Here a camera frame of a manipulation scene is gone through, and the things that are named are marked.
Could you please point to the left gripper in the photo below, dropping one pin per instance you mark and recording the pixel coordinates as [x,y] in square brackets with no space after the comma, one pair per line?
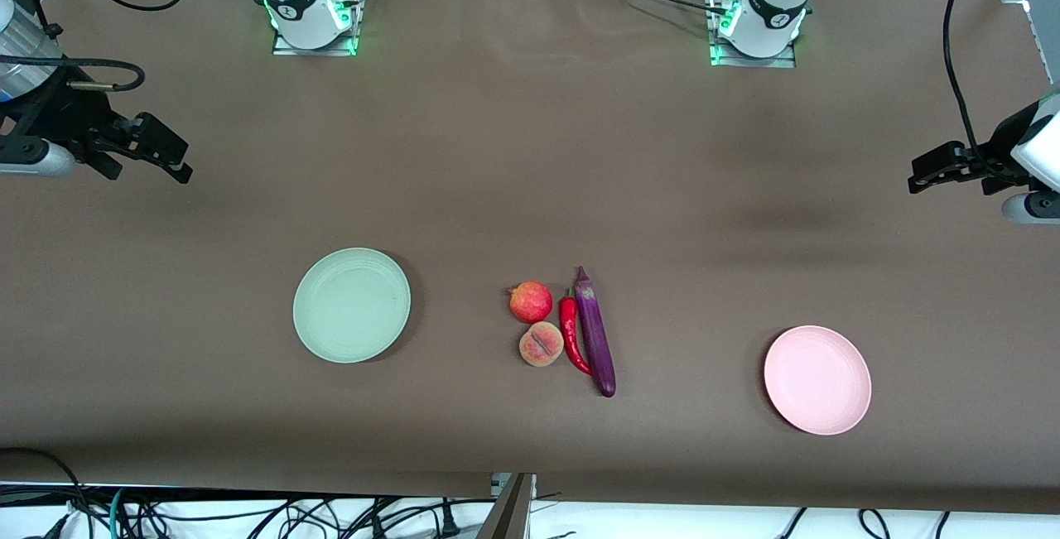
[997,146]

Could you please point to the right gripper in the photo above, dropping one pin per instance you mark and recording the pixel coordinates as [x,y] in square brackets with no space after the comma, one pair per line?
[68,115]

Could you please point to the long purple eggplant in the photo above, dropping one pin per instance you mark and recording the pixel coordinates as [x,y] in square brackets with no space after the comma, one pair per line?
[595,332]

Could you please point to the red pomegranate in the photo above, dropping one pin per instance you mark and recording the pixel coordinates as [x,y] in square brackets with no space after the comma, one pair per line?
[532,304]

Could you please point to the red chili pepper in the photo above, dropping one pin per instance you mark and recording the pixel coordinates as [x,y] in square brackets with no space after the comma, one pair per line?
[569,328]

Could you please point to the pink yellow peach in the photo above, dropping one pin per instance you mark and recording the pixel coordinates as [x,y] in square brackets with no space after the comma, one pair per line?
[541,344]

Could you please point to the pink round plate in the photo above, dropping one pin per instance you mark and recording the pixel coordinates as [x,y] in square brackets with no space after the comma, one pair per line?
[817,380]

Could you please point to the pale green round plate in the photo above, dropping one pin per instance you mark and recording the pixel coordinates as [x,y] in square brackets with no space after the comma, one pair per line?
[352,305]

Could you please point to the brown table cover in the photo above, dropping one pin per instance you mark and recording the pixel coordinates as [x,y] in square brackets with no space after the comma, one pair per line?
[530,150]

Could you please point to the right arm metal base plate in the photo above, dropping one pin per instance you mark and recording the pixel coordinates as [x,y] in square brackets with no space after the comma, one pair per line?
[315,51]

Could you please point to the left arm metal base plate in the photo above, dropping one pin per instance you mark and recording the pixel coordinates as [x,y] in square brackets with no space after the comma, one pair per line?
[754,63]

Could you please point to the aluminium frame post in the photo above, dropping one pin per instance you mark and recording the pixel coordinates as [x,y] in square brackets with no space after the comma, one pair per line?
[509,514]

